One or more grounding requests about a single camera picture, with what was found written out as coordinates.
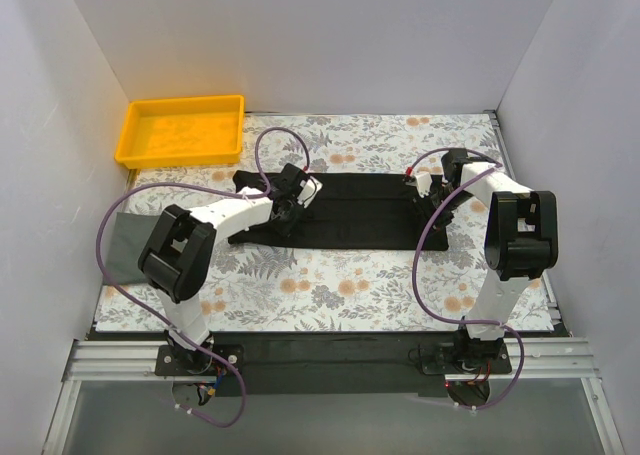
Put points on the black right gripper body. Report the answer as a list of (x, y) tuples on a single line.
[(439, 205)]

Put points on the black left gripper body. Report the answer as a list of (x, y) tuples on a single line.
[(282, 214)]

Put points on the black t shirt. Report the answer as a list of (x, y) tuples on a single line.
[(356, 211)]

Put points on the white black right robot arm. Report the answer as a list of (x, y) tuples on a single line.
[(521, 242)]

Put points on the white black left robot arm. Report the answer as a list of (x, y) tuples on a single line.
[(176, 257)]

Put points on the floral patterned table mat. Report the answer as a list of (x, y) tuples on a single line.
[(251, 287)]

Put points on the yellow plastic tray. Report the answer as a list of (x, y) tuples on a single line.
[(182, 132)]

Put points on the folded grey t shirt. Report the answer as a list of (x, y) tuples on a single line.
[(130, 235)]

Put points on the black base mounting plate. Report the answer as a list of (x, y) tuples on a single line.
[(273, 363)]

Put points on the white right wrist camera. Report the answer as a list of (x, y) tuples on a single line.
[(421, 181)]

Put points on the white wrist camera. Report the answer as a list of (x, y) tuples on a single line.
[(310, 189), (421, 181)]

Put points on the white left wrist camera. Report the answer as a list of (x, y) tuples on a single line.
[(310, 189)]

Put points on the aluminium frame rail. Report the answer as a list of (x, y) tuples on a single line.
[(330, 395)]

